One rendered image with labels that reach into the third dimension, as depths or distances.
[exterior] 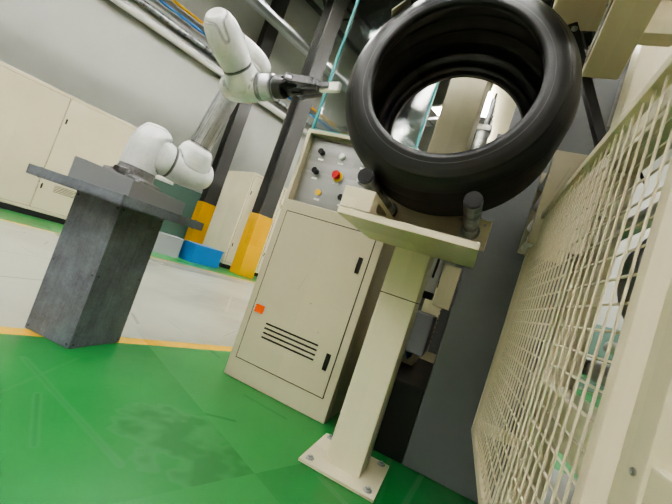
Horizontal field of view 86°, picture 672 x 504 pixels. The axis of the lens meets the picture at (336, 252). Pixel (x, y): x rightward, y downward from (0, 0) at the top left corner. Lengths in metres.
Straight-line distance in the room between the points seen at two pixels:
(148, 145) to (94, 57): 7.37
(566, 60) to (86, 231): 1.73
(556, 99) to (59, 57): 8.63
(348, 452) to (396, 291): 0.57
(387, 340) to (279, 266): 0.70
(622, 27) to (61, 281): 2.08
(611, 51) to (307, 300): 1.35
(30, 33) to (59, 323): 7.59
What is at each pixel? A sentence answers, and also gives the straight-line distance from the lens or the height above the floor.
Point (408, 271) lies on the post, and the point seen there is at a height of 0.72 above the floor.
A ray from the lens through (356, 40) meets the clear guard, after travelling 2.11.
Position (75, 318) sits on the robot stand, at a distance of 1.79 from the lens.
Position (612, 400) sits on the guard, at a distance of 0.40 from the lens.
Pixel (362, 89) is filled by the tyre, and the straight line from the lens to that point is 1.07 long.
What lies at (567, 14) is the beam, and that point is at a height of 1.64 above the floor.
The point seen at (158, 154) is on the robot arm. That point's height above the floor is 0.87.
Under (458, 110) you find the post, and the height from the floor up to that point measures 1.32.
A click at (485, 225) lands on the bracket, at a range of 1.25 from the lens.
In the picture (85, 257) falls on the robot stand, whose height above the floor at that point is 0.36.
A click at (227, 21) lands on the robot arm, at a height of 1.24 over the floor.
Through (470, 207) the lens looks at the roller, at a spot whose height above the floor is 0.88.
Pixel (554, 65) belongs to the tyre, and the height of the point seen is 1.24.
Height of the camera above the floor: 0.63
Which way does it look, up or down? 3 degrees up
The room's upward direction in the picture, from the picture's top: 19 degrees clockwise
